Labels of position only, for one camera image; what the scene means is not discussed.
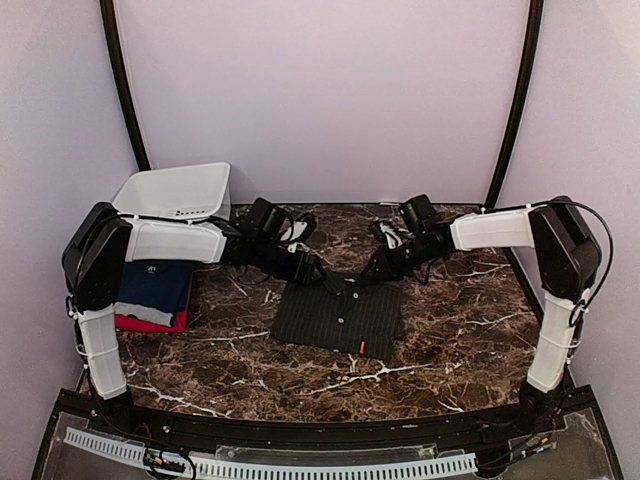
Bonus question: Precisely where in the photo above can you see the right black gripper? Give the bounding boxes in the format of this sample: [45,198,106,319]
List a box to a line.
[360,235,440,281]

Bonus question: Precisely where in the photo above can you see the black clothes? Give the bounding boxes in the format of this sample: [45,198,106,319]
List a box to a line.
[270,280,401,361]

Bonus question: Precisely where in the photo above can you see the navy blue t-shirt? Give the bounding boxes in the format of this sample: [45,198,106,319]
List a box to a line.
[114,261,193,326]

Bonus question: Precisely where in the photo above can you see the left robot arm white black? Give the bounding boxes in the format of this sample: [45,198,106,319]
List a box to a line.
[61,198,328,436]

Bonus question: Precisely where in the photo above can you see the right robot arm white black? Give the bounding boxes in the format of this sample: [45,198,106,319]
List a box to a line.
[361,195,612,394]

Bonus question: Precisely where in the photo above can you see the white plastic bin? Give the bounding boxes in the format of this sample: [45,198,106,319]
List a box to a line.
[112,162,231,220]

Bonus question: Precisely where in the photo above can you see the folded red t-shirt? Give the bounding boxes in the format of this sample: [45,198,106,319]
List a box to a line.
[115,310,188,333]

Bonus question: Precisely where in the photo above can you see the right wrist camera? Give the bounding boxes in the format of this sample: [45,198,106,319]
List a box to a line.
[370,220,407,250]

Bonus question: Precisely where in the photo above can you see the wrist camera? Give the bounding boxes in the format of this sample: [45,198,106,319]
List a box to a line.
[370,220,407,250]
[278,212,317,253]

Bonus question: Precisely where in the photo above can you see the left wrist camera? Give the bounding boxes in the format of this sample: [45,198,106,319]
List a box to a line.
[278,212,317,253]

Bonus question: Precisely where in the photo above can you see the black curved front rail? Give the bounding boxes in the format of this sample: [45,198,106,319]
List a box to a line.
[54,387,596,465]

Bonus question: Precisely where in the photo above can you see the white slotted cable duct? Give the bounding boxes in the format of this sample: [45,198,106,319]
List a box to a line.
[64,427,477,479]

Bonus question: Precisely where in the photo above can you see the right black frame post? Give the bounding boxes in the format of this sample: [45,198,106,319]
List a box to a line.
[484,0,544,208]

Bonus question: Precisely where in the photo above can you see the black frame post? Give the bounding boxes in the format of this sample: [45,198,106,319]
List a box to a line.
[484,0,544,208]
[99,0,151,171]

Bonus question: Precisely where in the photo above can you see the left black frame post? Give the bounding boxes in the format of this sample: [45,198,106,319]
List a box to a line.
[99,0,151,171]

